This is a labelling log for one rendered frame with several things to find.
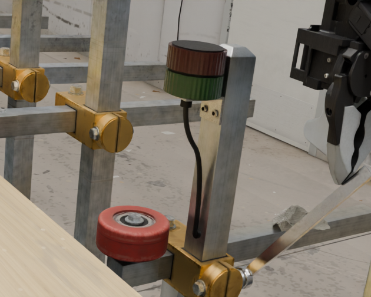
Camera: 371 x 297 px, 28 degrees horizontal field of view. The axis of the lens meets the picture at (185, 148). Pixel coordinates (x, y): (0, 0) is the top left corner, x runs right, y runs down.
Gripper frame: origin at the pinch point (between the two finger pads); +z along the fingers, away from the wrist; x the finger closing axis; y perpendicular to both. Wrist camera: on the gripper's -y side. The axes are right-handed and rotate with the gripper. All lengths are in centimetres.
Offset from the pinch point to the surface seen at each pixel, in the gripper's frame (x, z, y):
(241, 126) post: 6.6, -2.6, 9.9
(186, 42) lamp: 13.0, -11.0, 13.0
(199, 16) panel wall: -251, 42, 346
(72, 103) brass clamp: 10.2, 3.2, 40.3
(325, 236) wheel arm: -15.8, 15.8, 14.0
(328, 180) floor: -231, 100, 194
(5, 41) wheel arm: -1, 5, 89
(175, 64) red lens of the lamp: 15.4, -9.2, 11.2
